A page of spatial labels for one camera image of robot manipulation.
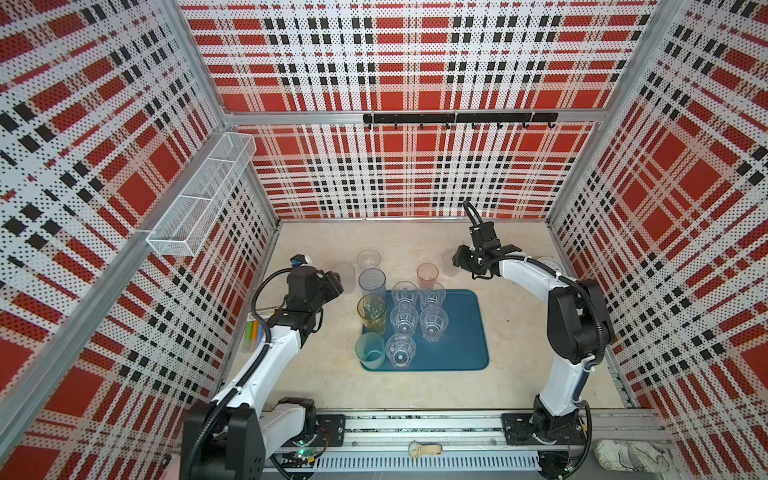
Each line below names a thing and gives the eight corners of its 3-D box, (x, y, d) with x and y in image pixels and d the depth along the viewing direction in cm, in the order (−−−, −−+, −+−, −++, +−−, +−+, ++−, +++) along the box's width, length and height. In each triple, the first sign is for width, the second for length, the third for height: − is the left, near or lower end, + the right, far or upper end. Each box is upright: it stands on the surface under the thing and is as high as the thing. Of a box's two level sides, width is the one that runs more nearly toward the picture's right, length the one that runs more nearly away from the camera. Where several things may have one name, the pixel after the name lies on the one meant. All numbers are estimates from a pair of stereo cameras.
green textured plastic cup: (358, 371, 85) (353, 358, 77) (360, 345, 89) (356, 331, 81) (385, 371, 85) (383, 358, 77) (385, 345, 89) (384, 331, 81)
